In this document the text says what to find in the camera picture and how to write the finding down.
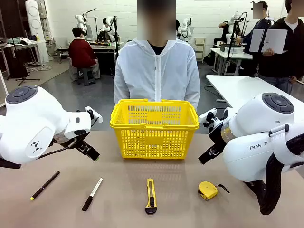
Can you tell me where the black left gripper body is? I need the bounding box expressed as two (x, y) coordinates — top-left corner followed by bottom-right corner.
(52, 130), (91, 149)

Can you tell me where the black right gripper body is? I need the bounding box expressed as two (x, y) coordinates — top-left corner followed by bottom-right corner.
(208, 129), (227, 149)

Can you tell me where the yellow tape measure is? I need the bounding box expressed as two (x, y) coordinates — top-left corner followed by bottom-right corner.
(198, 181), (230, 202)

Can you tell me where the yellow black utility knife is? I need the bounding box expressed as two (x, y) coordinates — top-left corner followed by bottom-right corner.
(145, 178), (158, 216)

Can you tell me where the person's left forearm white sleeve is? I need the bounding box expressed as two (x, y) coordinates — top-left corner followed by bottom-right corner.
(184, 79), (201, 112)

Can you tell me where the person's right forearm white sleeve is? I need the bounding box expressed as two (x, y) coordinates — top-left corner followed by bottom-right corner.
(114, 79), (132, 105)

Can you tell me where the yellow plastic shopping basket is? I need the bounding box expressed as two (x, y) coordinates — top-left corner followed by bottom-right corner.
(109, 98), (200, 160)

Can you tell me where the seated person in red sweater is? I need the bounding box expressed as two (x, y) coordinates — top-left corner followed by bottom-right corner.
(68, 27), (102, 82)

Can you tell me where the person in white jacket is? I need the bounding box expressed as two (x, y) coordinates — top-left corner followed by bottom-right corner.
(113, 0), (201, 112)

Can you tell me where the person in black hoodie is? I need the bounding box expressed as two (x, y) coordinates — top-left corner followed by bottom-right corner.
(258, 0), (304, 95)

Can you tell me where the person in dark blue jacket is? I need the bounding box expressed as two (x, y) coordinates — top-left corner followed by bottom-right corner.
(242, 1), (271, 77)

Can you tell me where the white marker black cap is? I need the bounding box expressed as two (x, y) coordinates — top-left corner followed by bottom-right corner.
(81, 177), (104, 212)

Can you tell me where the black pen yellow tip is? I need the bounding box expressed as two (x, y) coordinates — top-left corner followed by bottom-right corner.
(30, 171), (61, 200)

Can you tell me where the large white table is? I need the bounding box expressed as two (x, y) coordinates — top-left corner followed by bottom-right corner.
(205, 75), (304, 114)

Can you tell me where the grey step stool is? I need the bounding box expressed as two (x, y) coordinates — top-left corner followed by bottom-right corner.
(77, 67), (96, 86)

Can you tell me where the small white table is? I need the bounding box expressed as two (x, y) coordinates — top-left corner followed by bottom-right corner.
(209, 46), (254, 76)

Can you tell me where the black tripod stand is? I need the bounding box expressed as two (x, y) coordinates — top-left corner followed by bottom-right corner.
(6, 23), (41, 87)

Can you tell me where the white drawer cabinet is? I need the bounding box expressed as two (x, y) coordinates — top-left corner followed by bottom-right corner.
(194, 37), (207, 64)

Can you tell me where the silver open laptop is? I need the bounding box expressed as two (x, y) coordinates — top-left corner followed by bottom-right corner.
(249, 28), (288, 54)

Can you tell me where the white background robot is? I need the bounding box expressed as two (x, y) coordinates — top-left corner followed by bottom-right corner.
(98, 16), (117, 41)
(177, 18), (194, 41)
(75, 13), (89, 34)
(225, 10), (246, 43)

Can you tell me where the white tower air conditioner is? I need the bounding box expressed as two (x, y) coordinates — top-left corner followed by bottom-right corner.
(24, 0), (49, 63)

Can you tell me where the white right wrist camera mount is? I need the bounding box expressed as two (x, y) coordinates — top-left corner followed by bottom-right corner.
(198, 108), (235, 133)

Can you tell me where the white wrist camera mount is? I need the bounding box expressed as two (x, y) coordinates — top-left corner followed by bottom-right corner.
(85, 106), (103, 124)
(198, 108), (235, 133)

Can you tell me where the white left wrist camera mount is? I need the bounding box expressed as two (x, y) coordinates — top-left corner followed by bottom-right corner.
(85, 106), (103, 124)

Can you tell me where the black cable sleeve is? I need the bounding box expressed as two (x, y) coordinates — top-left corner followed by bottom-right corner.
(257, 136), (304, 216)

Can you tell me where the black camera stand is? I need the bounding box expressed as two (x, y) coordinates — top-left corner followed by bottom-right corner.
(225, 20), (241, 77)

